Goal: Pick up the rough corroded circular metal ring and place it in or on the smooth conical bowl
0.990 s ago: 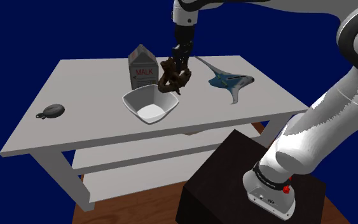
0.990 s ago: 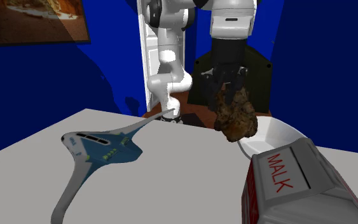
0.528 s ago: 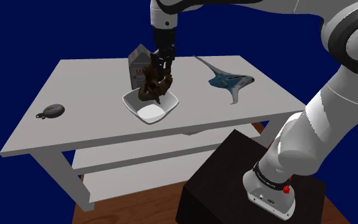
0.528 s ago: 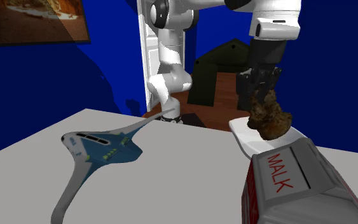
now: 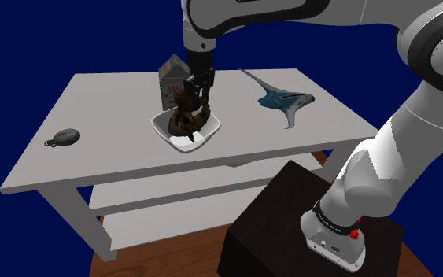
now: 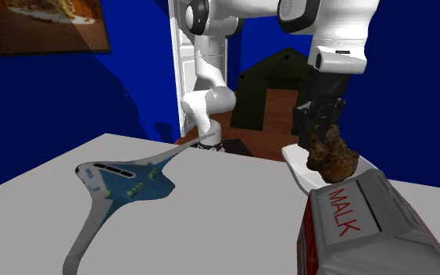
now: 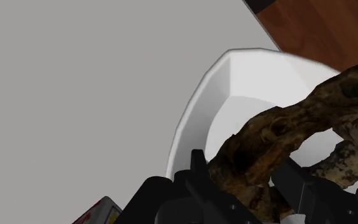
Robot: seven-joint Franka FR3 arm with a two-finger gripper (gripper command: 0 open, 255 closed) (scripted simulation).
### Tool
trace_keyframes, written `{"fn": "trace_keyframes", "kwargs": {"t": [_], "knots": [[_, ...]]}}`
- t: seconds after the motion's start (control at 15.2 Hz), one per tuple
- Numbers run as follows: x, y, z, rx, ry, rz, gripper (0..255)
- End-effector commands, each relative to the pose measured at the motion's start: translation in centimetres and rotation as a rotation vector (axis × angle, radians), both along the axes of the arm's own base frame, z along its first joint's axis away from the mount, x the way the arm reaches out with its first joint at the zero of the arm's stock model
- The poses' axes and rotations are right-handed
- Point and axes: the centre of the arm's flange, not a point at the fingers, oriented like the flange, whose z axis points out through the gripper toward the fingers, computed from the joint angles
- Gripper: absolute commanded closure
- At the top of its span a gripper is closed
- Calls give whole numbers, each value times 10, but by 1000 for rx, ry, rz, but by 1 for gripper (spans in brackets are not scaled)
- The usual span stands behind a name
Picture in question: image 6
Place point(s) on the grey and red milk carton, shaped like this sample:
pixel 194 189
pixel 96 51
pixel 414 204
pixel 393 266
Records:
pixel 360 236

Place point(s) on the dark tent-shaped house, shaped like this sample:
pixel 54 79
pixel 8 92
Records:
pixel 250 99

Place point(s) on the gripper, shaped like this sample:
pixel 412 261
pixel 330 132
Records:
pixel 326 87

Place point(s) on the blue and white toy aircraft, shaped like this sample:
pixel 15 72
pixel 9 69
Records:
pixel 128 182

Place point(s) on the brown lumpy food piece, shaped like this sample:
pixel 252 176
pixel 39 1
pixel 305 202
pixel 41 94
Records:
pixel 334 160

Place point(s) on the white door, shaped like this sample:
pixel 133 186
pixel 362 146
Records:
pixel 178 57

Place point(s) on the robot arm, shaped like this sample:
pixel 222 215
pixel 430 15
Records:
pixel 337 30

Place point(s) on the framed wall picture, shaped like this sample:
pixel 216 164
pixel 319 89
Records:
pixel 40 26

